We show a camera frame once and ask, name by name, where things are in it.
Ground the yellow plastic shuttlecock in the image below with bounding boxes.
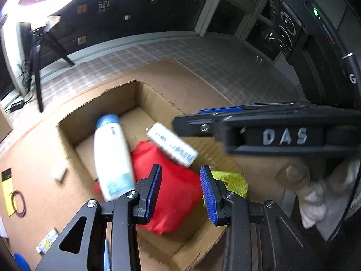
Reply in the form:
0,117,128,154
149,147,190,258
211,169,249,198

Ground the white bottle blue cap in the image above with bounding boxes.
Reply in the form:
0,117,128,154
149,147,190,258
94,114,135,202

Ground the white gloved right hand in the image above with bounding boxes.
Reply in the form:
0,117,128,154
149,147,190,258
277,159,360,240

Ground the red cloth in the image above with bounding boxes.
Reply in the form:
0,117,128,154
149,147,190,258
94,141,205,236

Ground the cardboard box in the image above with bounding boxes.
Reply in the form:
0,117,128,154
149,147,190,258
58,81,248,270

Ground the white eraser block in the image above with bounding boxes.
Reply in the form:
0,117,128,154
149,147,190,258
53,166,67,183

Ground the yellow black ruler card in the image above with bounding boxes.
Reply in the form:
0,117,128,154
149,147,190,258
1,168,17,217

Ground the blue round lid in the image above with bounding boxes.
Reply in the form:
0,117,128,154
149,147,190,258
14,253,31,271

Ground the white usb charger plug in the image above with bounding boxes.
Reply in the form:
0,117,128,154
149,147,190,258
0,217,9,238

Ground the purple coiled cable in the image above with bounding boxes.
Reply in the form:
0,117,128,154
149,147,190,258
11,189,27,219

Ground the black cable remote controller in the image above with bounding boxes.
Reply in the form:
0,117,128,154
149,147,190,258
10,100,25,113

